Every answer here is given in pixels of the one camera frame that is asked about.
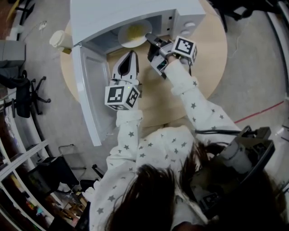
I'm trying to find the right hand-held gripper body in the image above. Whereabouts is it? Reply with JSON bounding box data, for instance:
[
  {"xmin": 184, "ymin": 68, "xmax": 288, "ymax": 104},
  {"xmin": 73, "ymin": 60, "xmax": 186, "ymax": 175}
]
[{"xmin": 149, "ymin": 35, "xmax": 198, "ymax": 77}]

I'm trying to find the white plate with yellow food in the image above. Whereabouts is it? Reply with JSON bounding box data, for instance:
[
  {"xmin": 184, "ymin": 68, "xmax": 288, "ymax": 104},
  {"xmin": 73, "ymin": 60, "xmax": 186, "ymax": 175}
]
[{"xmin": 117, "ymin": 18, "xmax": 153, "ymax": 48}]

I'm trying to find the person's right forearm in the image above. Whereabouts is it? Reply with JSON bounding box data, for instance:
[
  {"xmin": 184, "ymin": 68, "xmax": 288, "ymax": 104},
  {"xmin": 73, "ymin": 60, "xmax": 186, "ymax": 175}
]
[{"xmin": 163, "ymin": 55, "xmax": 241, "ymax": 136}]

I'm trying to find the white paper cup with lid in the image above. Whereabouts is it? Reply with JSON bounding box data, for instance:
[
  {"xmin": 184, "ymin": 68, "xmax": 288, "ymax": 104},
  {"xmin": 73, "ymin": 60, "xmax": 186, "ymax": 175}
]
[{"xmin": 49, "ymin": 30, "xmax": 73, "ymax": 51}]

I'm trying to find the thick black cable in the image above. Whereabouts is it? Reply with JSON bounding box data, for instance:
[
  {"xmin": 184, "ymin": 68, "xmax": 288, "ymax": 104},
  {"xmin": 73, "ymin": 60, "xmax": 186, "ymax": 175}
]
[{"xmin": 195, "ymin": 129, "xmax": 246, "ymax": 136}]

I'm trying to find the person's left forearm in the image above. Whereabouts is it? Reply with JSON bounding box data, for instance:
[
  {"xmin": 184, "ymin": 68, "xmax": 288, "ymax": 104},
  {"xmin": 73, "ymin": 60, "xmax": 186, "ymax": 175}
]
[{"xmin": 108, "ymin": 109, "xmax": 144, "ymax": 158}]

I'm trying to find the white metal rail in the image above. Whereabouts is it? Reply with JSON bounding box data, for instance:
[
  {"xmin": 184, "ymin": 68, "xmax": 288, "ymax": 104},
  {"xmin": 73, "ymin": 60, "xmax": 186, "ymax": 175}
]
[{"xmin": 266, "ymin": 0, "xmax": 289, "ymax": 102}]

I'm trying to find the black storage bin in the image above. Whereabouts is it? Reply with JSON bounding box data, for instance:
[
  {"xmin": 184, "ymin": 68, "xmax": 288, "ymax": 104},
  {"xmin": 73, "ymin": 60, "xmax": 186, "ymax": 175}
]
[{"xmin": 28, "ymin": 155, "xmax": 80, "ymax": 197}]

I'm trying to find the black office chair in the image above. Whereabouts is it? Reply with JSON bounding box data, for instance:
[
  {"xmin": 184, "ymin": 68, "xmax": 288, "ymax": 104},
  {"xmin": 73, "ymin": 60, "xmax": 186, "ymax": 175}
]
[{"xmin": 0, "ymin": 69, "xmax": 51, "ymax": 119}]

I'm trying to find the yellow board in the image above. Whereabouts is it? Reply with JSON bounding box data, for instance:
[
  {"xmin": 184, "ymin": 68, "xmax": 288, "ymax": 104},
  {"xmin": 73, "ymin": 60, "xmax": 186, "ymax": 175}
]
[{"xmin": 6, "ymin": 0, "xmax": 20, "ymax": 21}]

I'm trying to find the black metal stand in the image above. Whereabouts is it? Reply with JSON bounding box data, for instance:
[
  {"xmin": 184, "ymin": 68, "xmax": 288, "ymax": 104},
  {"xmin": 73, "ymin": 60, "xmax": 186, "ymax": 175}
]
[{"xmin": 15, "ymin": 0, "xmax": 36, "ymax": 26}]

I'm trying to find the black swivel chair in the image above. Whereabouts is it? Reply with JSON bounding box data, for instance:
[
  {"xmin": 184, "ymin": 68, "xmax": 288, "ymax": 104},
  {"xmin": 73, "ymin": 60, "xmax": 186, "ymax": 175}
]
[{"xmin": 207, "ymin": 0, "xmax": 271, "ymax": 32}]

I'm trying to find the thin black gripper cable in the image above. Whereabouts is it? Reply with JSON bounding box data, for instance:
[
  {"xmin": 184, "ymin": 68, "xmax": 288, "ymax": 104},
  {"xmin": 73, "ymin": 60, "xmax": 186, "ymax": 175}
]
[{"xmin": 180, "ymin": 57, "xmax": 193, "ymax": 77}]

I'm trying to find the person's star-patterned white top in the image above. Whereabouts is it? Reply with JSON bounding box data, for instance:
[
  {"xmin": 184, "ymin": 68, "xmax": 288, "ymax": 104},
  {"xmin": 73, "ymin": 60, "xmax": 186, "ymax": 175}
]
[{"xmin": 82, "ymin": 125, "xmax": 226, "ymax": 231}]

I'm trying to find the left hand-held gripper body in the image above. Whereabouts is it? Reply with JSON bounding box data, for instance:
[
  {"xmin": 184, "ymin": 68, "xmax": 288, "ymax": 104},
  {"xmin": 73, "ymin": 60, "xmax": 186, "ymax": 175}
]
[{"xmin": 104, "ymin": 77, "xmax": 143, "ymax": 111}]

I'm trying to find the white shelf rack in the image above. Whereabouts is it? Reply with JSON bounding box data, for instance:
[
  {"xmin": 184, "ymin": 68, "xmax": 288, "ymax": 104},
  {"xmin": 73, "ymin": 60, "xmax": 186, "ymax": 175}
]
[{"xmin": 0, "ymin": 97, "xmax": 62, "ymax": 231}]

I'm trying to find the grey metal frame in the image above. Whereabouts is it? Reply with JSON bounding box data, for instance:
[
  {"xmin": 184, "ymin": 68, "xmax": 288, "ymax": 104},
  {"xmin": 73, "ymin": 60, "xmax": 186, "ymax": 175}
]
[{"xmin": 58, "ymin": 144, "xmax": 88, "ymax": 179}]

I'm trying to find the grey cabinet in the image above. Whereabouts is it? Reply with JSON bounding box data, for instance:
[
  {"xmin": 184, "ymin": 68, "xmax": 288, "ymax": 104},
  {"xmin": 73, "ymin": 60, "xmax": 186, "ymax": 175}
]
[{"xmin": 0, "ymin": 40, "xmax": 27, "ymax": 68}]

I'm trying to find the white microwave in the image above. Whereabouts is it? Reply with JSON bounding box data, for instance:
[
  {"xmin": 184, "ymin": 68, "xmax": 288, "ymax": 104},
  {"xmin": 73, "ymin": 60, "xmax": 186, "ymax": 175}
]
[{"xmin": 70, "ymin": 0, "xmax": 206, "ymax": 147}]

